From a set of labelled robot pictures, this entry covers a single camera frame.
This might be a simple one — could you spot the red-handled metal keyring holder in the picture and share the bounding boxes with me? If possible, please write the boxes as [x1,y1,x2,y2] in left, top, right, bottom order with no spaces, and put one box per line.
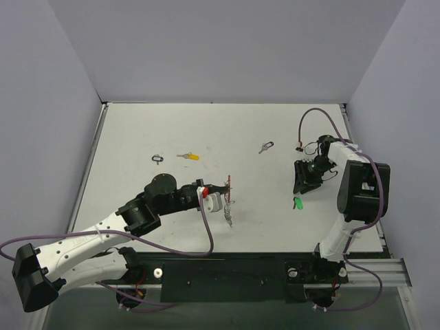
[223,175,234,227]

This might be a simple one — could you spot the key with green tag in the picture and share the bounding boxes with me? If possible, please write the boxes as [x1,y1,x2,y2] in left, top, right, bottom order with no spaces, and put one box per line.
[292,197,303,210]

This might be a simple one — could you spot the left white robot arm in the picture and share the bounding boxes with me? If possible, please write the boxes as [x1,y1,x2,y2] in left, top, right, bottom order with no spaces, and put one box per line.
[12,173,230,313]

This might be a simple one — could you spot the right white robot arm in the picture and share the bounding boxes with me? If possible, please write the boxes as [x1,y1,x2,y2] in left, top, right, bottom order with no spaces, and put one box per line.
[293,135,391,281]

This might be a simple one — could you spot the key with yellow tag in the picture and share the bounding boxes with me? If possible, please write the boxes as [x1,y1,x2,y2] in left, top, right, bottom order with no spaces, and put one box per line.
[177,153,199,161]

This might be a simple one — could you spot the key with large black tag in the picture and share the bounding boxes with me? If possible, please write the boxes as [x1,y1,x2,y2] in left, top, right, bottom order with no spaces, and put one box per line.
[151,155,164,164]

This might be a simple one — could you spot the key with small black tag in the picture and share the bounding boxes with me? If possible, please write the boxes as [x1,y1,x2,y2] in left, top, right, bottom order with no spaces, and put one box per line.
[258,141,274,154]

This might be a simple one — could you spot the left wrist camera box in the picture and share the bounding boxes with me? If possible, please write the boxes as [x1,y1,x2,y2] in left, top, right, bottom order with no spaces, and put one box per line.
[197,186,223,212]

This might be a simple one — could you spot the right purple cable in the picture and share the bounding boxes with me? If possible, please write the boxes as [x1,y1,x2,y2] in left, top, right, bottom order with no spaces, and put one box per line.
[297,107,384,313]

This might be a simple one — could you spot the aluminium frame rail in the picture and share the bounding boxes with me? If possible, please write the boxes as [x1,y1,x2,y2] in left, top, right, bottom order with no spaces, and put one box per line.
[346,258,412,287]

